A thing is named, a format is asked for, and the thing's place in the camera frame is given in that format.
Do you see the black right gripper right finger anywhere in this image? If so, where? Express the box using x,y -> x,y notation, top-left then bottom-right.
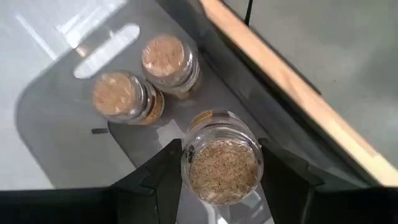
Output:
259,138 -> 325,224

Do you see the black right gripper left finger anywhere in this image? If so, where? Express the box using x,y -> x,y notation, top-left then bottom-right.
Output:
108,138 -> 184,224

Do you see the small glass jar cork lid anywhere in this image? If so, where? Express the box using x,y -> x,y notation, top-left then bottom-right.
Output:
91,70 -> 165,126
141,33 -> 203,100
180,108 -> 265,206

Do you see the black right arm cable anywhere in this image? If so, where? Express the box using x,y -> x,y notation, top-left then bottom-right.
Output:
244,0 -> 253,26

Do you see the grey plastic tray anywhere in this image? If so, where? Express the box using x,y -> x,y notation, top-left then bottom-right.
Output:
14,0 -> 374,224

